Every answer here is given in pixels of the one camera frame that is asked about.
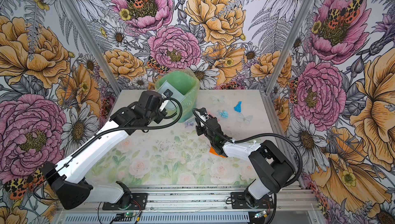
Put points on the aluminium front rail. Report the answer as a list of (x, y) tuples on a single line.
[(168, 199)]

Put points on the purple crumpled paper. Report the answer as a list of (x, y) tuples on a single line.
[(189, 123)]

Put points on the green trash bin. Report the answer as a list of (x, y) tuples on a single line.
[(185, 100)]

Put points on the aluminium corner post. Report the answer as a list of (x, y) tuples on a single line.
[(292, 35), (81, 25)]

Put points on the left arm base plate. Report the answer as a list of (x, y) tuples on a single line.
[(132, 201)]

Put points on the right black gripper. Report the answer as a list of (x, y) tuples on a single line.
[(198, 127)]

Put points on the grey-blue dustpan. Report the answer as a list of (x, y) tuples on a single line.
[(167, 90)]

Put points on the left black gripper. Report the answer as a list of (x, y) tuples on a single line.
[(162, 114)]

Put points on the yellow plastic bin liner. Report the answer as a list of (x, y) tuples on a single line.
[(185, 97)]

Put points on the dark blue paper scrap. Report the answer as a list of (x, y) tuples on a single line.
[(238, 107)]

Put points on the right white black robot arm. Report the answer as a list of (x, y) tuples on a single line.
[(274, 170)]

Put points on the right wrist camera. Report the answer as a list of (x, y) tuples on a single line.
[(201, 114)]

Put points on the left aluminium corner post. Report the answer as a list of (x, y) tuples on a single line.
[(81, 25)]

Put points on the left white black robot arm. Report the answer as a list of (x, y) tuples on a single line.
[(67, 177)]

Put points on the large orange crumpled paper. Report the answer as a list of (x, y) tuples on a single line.
[(212, 151)]

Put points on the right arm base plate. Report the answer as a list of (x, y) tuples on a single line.
[(242, 200)]

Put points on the right aluminium corner post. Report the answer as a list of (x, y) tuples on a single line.
[(292, 35)]

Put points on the light blue crumpled paper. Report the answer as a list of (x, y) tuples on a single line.
[(223, 113)]

